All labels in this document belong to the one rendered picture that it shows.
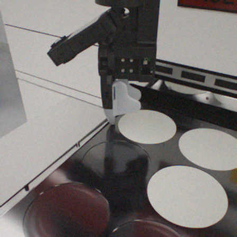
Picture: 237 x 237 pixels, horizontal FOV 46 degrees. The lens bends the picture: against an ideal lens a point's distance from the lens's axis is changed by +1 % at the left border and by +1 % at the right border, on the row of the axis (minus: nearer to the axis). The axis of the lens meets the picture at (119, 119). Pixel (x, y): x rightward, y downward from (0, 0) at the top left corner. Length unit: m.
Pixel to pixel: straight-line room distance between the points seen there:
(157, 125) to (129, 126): 0.05
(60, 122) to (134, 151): 0.26
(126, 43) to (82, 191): 0.21
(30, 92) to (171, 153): 0.54
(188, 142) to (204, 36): 0.18
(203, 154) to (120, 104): 0.15
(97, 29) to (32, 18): 0.36
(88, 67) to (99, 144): 0.26
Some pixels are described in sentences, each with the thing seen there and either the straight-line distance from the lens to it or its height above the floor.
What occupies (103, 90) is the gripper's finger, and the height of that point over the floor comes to 0.99.
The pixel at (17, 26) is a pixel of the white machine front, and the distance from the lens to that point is 0.79.
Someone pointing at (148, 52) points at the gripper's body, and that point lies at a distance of 0.38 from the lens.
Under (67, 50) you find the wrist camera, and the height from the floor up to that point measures 1.04.
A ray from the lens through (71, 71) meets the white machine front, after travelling 0.70.
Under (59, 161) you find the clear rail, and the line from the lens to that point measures 0.42.
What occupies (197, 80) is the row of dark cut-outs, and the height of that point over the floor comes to 0.95.
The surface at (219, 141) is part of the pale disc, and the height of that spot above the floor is 0.90.
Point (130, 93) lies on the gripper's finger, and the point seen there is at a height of 0.95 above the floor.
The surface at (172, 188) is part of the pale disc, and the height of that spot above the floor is 0.90.
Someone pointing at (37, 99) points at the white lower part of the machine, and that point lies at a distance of 0.85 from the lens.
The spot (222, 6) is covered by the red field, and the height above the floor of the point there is 1.08.
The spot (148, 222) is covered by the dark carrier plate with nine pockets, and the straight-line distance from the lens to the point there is 0.35.
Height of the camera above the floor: 1.18
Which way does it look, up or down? 34 degrees down
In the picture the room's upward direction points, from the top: straight up
